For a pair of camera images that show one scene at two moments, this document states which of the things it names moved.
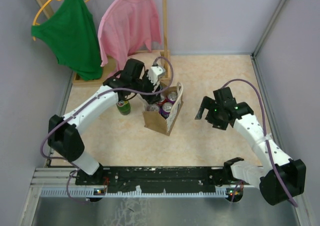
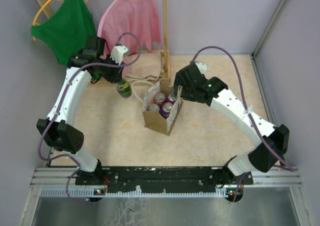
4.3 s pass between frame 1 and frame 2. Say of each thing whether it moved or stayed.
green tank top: stayed
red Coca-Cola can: stayed
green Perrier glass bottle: moved
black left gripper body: moved
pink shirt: stayed
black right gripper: moved
